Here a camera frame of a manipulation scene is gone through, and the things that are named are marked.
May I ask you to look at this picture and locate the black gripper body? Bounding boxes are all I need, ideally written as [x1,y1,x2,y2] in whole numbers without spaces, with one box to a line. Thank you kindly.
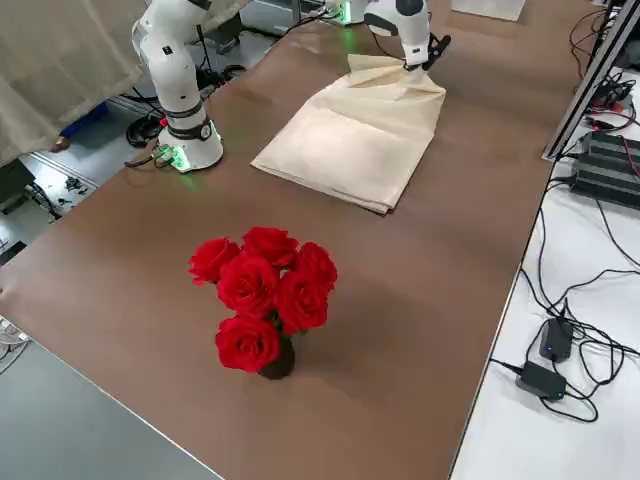
[422,33,452,72]

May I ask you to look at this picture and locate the beige tablecloth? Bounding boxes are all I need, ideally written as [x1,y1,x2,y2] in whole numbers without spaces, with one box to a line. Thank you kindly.
[249,53,448,217]

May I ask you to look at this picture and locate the translucent plastic bin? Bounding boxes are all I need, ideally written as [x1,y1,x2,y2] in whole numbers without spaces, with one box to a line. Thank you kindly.
[449,0,527,22]

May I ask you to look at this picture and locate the black ribbed power box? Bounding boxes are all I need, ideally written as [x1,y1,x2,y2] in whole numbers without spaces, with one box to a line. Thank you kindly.
[568,153,640,207]
[581,129,640,177]

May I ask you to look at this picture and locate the red rose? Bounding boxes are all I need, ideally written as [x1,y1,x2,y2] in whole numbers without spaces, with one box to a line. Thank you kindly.
[217,254,280,321]
[242,225,300,266]
[273,269,331,336]
[294,241,339,294]
[188,237,242,287]
[214,314,281,375]

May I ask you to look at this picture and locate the black power adapter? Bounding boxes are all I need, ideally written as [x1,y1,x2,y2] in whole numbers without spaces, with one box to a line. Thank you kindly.
[538,316,574,362]
[514,360,569,403]

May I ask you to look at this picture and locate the dark brown vase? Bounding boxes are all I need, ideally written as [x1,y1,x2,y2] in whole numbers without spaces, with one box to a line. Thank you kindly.
[256,327,297,381]

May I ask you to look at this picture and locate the blue crate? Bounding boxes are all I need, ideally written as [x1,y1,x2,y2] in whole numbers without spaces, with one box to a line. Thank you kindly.
[58,98,110,139]

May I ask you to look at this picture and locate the beige curtain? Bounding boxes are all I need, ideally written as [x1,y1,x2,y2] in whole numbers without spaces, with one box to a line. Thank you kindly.
[0,0,249,167]

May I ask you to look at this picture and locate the black floor box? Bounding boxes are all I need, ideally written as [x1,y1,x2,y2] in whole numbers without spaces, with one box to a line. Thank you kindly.
[0,159,32,215]

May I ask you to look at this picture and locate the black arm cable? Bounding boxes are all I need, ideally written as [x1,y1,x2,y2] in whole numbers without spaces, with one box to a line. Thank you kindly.
[368,23,407,62]

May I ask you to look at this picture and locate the aluminium camera post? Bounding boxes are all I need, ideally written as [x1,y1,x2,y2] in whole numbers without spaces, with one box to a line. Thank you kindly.
[542,0,640,163]

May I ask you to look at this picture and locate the tangled black red wires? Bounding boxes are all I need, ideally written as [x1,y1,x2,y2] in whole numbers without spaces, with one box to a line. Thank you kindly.
[584,69,639,132]

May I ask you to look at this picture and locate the coiled black cable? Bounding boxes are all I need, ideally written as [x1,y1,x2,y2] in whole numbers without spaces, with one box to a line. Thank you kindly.
[124,115,169,150]

